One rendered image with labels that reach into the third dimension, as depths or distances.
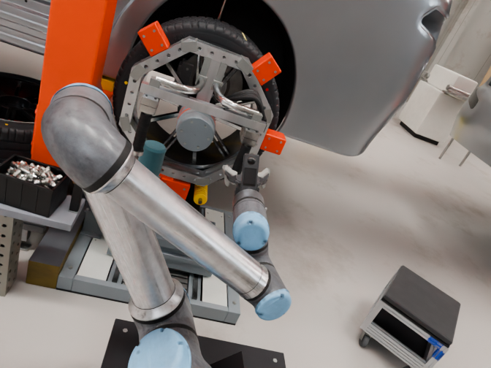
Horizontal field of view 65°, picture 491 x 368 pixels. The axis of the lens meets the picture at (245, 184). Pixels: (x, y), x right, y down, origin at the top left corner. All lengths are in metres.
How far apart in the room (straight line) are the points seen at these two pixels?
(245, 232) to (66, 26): 0.87
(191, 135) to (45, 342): 0.93
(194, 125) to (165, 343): 0.71
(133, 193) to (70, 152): 0.12
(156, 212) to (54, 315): 1.10
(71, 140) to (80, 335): 1.14
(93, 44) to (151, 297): 0.83
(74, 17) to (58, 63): 0.16
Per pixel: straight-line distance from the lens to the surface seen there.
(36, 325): 1.75
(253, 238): 0.98
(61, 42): 1.45
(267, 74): 1.45
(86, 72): 1.45
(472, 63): 12.85
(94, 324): 1.76
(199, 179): 1.60
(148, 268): 0.97
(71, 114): 0.72
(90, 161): 0.68
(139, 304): 1.06
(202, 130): 1.35
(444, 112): 7.80
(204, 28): 1.50
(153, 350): 1.00
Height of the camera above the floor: 1.37
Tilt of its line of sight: 26 degrees down
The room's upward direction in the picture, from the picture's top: 23 degrees clockwise
